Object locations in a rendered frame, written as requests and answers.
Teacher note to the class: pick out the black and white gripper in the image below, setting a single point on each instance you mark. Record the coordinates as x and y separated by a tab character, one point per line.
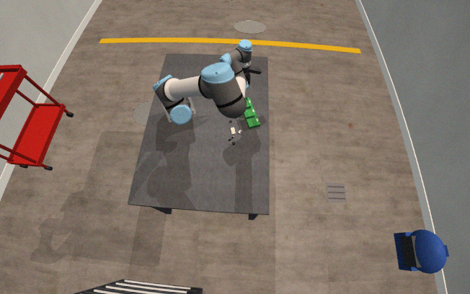
247	74

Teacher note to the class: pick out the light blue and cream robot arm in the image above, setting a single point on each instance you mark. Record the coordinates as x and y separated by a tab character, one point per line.
224	82

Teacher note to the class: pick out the green three-compartment bin rack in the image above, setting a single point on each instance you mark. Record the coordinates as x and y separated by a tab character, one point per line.
250	115

